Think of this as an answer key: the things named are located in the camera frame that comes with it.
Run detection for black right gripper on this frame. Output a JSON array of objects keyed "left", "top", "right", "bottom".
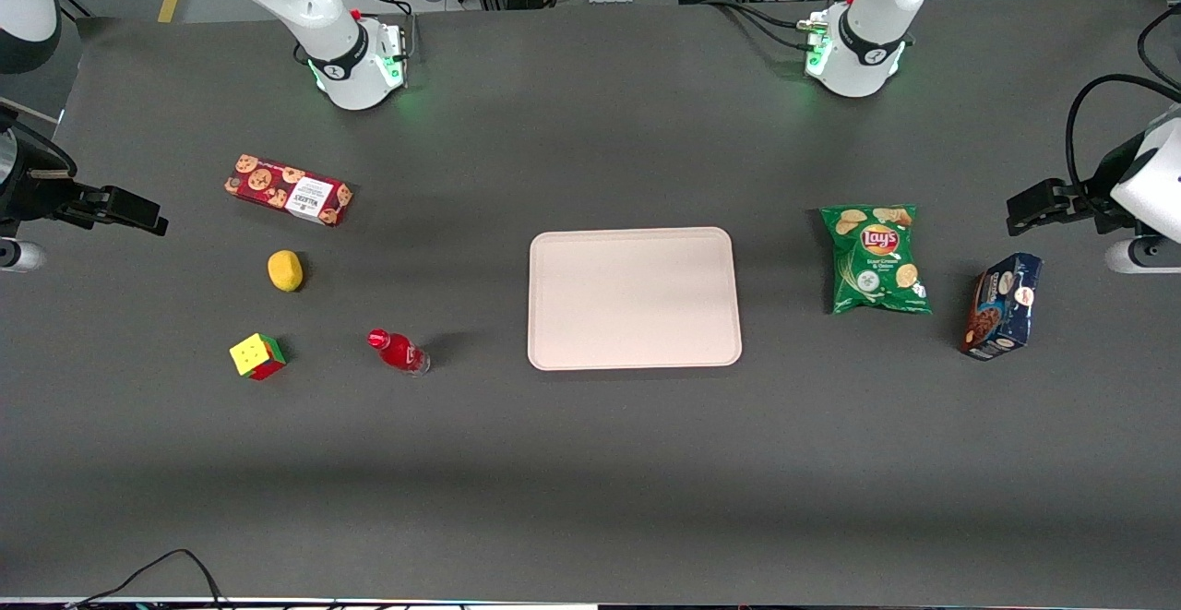
[{"left": 0, "top": 150, "right": 171, "bottom": 237}]

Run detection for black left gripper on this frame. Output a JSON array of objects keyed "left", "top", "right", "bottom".
[{"left": 1005, "top": 139, "right": 1151, "bottom": 237}]

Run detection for red coke bottle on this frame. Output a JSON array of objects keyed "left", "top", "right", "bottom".
[{"left": 367, "top": 329, "right": 433, "bottom": 379}]

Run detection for beige plastic tray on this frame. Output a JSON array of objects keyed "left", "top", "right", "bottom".
[{"left": 527, "top": 227, "right": 744, "bottom": 372}]

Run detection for dark blue cookie box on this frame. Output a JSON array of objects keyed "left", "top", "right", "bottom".
[{"left": 958, "top": 252, "right": 1045, "bottom": 363}]

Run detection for red cookie box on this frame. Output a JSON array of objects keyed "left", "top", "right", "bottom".
[{"left": 224, "top": 154, "right": 355, "bottom": 228}]

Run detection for yellow lemon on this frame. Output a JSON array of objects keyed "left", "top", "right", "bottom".
[{"left": 268, "top": 249, "right": 305, "bottom": 293}]

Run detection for green lays chips bag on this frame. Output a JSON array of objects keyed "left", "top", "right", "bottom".
[{"left": 820, "top": 204, "right": 934, "bottom": 317}]

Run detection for colourful rubiks cube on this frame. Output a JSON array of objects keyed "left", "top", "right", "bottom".
[{"left": 229, "top": 332, "right": 289, "bottom": 382}]

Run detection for dark grey table mat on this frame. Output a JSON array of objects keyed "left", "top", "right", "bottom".
[{"left": 0, "top": 0, "right": 1181, "bottom": 605}]

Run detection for black left wrist camera cable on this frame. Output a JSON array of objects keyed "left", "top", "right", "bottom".
[{"left": 1065, "top": 3, "right": 1181, "bottom": 207}]

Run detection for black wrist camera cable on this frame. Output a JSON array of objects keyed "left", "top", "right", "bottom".
[
  {"left": 1065, "top": 3, "right": 1181, "bottom": 207},
  {"left": 0, "top": 101, "right": 80, "bottom": 179}
]

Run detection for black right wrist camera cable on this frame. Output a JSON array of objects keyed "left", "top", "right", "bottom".
[{"left": 0, "top": 101, "right": 80, "bottom": 179}]

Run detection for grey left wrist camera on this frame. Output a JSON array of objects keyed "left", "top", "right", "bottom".
[{"left": 1104, "top": 235, "right": 1181, "bottom": 276}]

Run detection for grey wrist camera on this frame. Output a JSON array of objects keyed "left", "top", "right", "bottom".
[
  {"left": 0, "top": 238, "right": 46, "bottom": 275},
  {"left": 1104, "top": 235, "right": 1181, "bottom": 276}
]

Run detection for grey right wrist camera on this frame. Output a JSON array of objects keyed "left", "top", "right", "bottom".
[{"left": 0, "top": 238, "right": 46, "bottom": 275}]

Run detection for thin black cable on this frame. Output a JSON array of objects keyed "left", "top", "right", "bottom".
[{"left": 63, "top": 549, "right": 230, "bottom": 610}]

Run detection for black left arm base cables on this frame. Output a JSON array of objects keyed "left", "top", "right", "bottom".
[{"left": 699, "top": 0, "right": 817, "bottom": 50}]

